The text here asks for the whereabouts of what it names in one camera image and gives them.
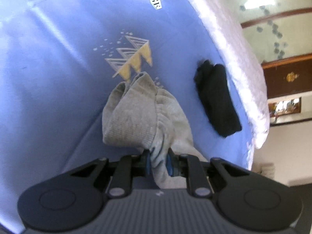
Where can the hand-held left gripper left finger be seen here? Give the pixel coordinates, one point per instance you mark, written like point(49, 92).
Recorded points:
point(147, 162)

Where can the gold door ornament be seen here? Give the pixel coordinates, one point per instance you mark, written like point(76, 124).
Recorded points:
point(292, 76)

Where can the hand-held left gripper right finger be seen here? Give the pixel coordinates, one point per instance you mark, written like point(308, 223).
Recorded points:
point(169, 163)

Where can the blue printed bed sheet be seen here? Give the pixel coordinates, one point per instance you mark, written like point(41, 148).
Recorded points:
point(61, 78)

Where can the grey sock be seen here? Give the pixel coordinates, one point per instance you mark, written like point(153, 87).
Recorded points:
point(136, 117)

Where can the open doorway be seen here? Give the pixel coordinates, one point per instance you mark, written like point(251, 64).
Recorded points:
point(284, 109)

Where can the dark brown wooden door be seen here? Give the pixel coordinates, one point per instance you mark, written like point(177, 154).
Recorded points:
point(287, 87)

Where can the white quilted bed cover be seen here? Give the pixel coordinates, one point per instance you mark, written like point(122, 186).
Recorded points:
point(234, 41)

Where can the black folded sock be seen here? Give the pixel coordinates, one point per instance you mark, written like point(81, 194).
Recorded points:
point(217, 97)

